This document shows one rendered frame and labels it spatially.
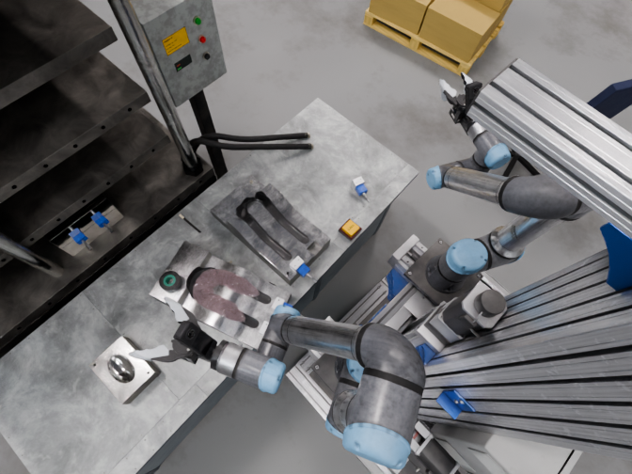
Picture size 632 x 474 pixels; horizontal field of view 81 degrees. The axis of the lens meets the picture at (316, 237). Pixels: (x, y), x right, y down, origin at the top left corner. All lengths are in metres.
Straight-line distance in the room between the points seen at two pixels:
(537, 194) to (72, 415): 1.70
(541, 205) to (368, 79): 2.67
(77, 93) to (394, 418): 1.50
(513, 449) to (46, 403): 1.61
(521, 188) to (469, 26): 2.68
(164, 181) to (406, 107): 2.14
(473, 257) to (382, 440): 0.77
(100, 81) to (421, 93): 2.56
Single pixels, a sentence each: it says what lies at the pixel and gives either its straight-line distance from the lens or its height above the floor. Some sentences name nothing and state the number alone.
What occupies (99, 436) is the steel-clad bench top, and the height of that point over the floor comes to 0.80.
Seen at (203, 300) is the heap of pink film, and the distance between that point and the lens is 1.57.
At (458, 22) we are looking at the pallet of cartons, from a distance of 3.61.
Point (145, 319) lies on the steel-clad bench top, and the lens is 1.72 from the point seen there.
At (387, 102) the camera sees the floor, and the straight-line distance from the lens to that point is 3.36.
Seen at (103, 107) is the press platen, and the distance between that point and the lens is 1.62.
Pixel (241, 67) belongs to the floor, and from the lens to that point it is 3.56.
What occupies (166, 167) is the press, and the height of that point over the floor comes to 0.78.
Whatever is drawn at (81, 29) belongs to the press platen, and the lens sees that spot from 1.50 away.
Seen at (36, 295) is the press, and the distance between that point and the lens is 1.97.
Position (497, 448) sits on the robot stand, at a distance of 1.29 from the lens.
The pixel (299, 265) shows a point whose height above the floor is 0.92.
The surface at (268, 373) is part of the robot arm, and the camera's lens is 0.91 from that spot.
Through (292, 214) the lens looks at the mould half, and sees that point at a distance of 1.67.
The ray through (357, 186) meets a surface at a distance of 1.82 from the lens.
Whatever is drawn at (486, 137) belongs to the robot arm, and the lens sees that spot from 1.31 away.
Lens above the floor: 2.38
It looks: 67 degrees down
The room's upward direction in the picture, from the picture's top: 8 degrees clockwise
